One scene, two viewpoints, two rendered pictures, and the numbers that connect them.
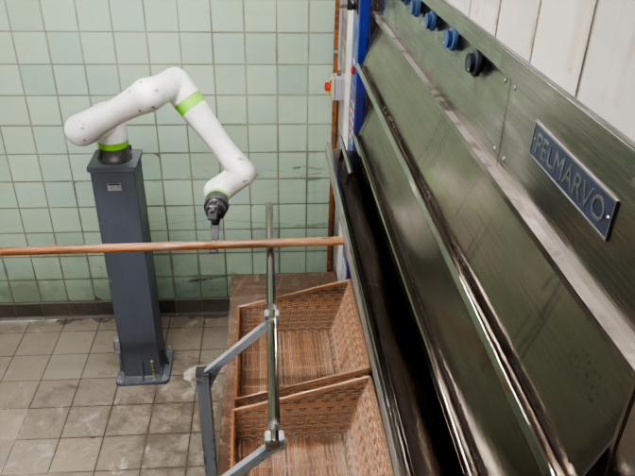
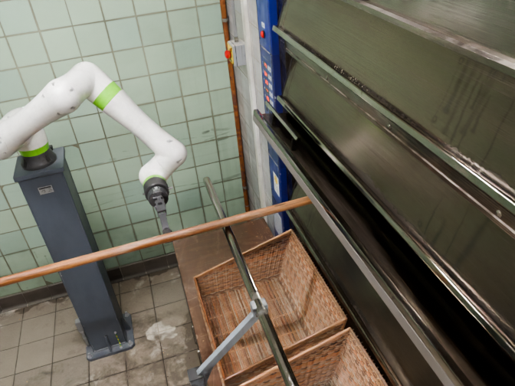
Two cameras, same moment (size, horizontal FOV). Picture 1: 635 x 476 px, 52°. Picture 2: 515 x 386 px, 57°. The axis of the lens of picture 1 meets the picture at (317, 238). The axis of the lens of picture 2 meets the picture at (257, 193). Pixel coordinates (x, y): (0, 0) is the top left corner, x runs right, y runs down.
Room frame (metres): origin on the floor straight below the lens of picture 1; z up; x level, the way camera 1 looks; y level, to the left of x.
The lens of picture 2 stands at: (0.64, 0.25, 2.19)
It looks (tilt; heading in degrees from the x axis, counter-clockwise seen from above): 34 degrees down; 351
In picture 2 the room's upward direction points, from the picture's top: 6 degrees counter-clockwise
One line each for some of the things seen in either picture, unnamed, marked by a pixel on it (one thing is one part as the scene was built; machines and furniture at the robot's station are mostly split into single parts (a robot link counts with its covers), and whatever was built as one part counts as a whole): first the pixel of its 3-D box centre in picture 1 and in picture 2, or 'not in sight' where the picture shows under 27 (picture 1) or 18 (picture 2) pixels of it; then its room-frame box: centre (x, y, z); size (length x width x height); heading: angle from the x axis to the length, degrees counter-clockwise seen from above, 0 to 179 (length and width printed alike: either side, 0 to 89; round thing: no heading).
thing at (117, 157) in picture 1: (116, 146); (37, 150); (2.68, 0.90, 1.23); 0.26 x 0.15 x 0.06; 6
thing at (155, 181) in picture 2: (216, 204); (157, 190); (2.23, 0.39, 1.19); 0.12 x 0.06 x 0.09; 95
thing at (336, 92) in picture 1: (337, 86); (237, 52); (2.89, -0.08, 1.46); 0.10 x 0.07 x 0.10; 5
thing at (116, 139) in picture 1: (108, 125); (24, 131); (2.61, 0.90, 1.36); 0.16 x 0.13 x 0.19; 155
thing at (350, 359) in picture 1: (298, 348); (263, 308); (1.94, 0.07, 0.72); 0.56 x 0.49 x 0.28; 5
